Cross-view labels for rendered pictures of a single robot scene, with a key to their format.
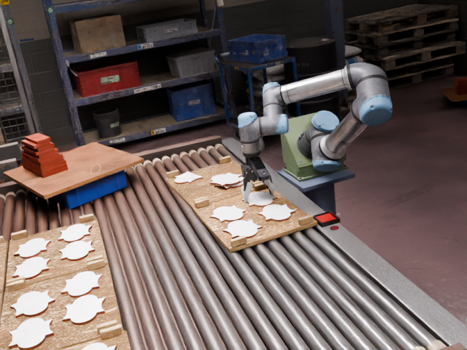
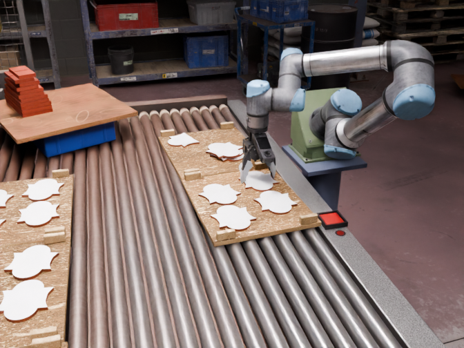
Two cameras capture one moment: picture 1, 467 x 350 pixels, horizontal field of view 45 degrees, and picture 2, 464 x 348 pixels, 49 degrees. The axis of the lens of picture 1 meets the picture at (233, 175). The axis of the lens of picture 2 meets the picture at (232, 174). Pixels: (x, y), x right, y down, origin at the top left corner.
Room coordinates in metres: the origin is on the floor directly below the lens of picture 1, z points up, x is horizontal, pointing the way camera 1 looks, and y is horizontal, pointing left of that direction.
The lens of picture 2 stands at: (0.53, -0.02, 1.79)
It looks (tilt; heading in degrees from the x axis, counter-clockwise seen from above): 28 degrees down; 1
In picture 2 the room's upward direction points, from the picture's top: straight up
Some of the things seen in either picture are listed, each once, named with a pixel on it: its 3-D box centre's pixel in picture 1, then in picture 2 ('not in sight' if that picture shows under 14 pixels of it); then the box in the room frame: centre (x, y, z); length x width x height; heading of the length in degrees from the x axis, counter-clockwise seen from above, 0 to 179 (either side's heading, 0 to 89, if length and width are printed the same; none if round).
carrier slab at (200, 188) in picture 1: (214, 182); (210, 151); (2.38, 0.09, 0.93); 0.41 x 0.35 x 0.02; 20
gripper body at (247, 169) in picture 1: (252, 164); (256, 141); (2.14, -0.08, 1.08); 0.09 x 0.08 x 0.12; 19
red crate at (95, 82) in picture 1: (106, 76); (126, 13); (6.33, 1.24, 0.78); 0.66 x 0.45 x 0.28; 108
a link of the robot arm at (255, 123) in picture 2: (250, 146); (256, 120); (2.14, -0.08, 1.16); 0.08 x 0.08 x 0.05
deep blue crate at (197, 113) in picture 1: (190, 99); (205, 47); (6.63, 0.38, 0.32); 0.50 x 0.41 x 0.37; 105
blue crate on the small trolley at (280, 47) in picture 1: (257, 48); (278, 7); (5.68, -0.41, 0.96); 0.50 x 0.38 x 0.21; 33
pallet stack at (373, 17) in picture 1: (401, 46); (418, 25); (7.43, -2.42, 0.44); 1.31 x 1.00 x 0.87; 108
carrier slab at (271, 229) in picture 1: (251, 216); (246, 201); (1.99, -0.05, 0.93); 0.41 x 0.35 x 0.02; 19
